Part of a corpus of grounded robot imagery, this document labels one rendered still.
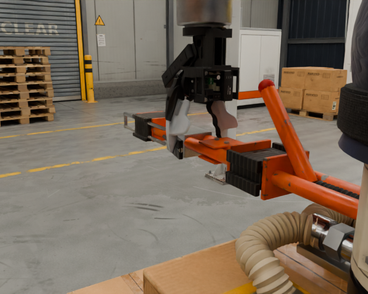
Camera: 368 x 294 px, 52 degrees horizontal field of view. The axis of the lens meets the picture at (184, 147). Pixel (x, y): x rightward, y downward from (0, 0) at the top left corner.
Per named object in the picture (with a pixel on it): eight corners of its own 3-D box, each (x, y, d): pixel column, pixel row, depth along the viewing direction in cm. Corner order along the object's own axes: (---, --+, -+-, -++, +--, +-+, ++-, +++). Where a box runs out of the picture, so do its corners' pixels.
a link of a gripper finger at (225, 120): (238, 150, 66) (221, 105, 62) (218, 143, 71) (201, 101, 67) (251, 140, 67) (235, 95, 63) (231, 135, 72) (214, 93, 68)
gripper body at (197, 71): (201, 107, 58) (201, 25, 55) (173, 101, 65) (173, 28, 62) (239, 103, 62) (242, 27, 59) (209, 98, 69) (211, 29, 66)
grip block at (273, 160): (310, 189, 55) (313, 150, 53) (259, 202, 50) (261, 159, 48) (269, 172, 62) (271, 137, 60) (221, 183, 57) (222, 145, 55)
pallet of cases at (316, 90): (360, 115, 735) (365, 68, 712) (329, 121, 677) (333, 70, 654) (308, 108, 830) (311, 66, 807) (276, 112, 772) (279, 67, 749)
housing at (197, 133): (213, 153, 72) (214, 130, 71) (183, 158, 69) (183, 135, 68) (193, 146, 78) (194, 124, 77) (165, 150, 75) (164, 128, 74)
